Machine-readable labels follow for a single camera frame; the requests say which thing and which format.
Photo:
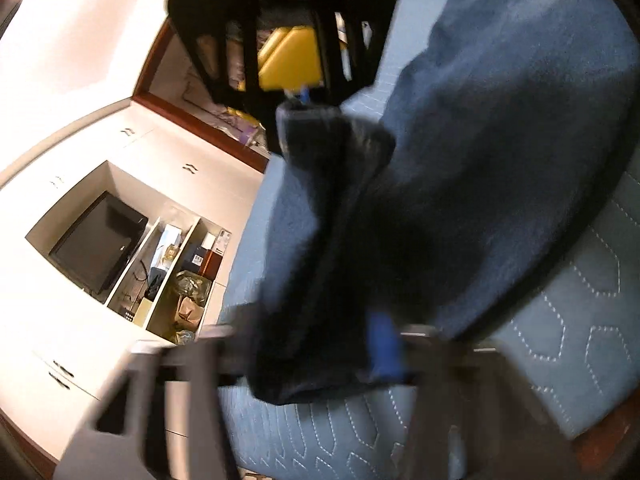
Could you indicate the black and white box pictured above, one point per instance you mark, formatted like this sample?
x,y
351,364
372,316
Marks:
x,y
223,241

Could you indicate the white wardrobe with shelves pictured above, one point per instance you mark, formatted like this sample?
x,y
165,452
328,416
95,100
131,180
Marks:
x,y
175,180

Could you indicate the dark wooden door frame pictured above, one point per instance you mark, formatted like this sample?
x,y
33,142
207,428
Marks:
x,y
200,127

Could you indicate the gold patterned bag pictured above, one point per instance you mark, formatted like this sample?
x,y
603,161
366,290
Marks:
x,y
192,285

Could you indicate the long white box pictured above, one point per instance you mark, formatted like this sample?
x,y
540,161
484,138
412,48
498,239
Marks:
x,y
167,244

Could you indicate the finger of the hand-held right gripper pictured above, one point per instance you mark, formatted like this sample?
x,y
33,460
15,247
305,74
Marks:
x,y
337,60
250,60

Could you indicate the black flat television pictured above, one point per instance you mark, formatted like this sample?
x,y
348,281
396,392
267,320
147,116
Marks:
x,y
95,245

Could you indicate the blue denim pants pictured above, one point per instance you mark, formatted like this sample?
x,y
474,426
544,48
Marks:
x,y
475,160

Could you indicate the brown paper bag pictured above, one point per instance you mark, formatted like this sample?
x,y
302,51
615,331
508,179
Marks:
x,y
189,312

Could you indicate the yellow armchair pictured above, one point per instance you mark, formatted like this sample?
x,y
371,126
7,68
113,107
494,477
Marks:
x,y
290,60

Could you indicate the dark red box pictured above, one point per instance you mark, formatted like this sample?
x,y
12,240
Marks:
x,y
212,262

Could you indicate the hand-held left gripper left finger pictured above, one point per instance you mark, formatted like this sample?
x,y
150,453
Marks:
x,y
200,355

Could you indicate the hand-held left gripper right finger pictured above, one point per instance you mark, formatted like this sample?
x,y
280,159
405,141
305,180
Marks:
x,y
382,350

